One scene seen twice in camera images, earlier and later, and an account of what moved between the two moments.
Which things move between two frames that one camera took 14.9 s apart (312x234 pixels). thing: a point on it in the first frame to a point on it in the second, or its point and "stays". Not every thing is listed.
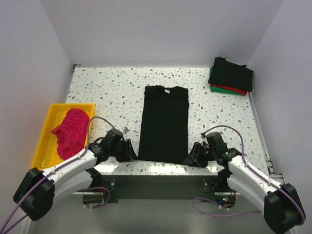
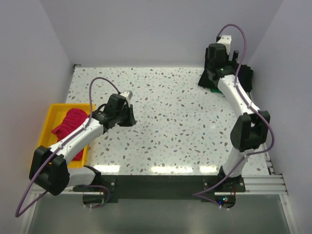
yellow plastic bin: (46, 155) stays
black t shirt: (164, 136) to (244, 77)
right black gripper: (193, 158) to (232, 64)
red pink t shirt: (71, 133) stays
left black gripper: (127, 154) to (130, 121)
